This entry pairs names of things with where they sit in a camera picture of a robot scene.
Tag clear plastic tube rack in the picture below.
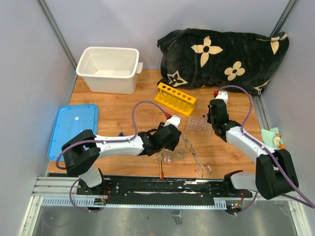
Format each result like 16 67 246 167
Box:
186 116 212 136

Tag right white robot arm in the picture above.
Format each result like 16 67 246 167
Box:
207 99 299 200

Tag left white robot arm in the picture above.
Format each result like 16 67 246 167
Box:
62 117 182 195

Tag glass conical flask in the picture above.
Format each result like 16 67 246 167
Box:
159 149 175 164

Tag small glass beaker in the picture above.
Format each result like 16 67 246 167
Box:
175 148 186 161

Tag yellow test tube rack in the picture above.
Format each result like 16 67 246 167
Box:
154 83 196 117

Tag metal crucible tongs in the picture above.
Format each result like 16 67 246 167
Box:
183 134 213 179

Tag green cartoon cloth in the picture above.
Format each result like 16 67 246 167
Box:
261 127 285 150

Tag black floral blanket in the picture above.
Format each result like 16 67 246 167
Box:
157 28 289 95

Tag white plastic bin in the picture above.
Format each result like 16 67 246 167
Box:
76 47 143 94

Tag blue plastic lid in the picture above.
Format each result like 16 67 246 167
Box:
47 104 99 161

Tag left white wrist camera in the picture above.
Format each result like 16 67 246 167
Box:
164 115 181 128

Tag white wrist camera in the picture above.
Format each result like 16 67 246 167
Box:
214 90 228 105
164 115 181 128

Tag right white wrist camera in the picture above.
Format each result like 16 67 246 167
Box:
214 90 228 105

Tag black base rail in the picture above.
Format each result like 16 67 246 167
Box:
76 176 252 206

